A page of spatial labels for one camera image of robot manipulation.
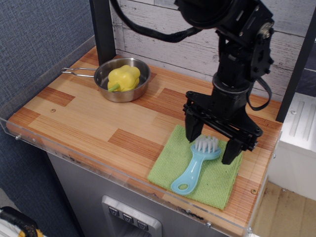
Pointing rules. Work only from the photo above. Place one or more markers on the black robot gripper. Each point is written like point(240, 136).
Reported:
point(225, 112)

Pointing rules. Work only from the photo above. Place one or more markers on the light blue dish brush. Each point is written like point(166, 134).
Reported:
point(205, 148)

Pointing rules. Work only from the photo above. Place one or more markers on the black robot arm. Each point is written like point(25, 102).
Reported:
point(244, 28)

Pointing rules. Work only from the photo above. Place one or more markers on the green woven cloth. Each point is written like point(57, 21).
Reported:
point(182, 171)

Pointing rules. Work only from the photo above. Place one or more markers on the white side cabinet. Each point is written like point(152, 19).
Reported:
point(293, 165)

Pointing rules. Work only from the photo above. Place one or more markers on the yellow toy bell pepper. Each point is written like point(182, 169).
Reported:
point(125, 78)

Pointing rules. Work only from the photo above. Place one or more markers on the small steel pan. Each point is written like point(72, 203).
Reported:
point(101, 78)

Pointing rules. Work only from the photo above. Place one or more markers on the silver dispenser button panel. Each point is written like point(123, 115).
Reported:
point(126, 221)

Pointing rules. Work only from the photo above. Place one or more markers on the grey toy fridge cabinet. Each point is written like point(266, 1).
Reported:
point(85, 181)

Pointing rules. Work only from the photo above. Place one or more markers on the clear acrylic table guard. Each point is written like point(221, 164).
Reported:
point(102, 149)

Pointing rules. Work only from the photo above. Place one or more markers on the yellow black object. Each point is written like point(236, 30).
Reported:
point(13, 223)

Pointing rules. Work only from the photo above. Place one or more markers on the black right frame post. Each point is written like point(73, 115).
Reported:
point(298, 70)

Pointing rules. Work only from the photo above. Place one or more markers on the black frame post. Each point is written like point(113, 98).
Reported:
point(298, 70)
point(103, 30)

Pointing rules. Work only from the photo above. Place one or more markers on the black left frame post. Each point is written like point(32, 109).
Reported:
point(103, 30)

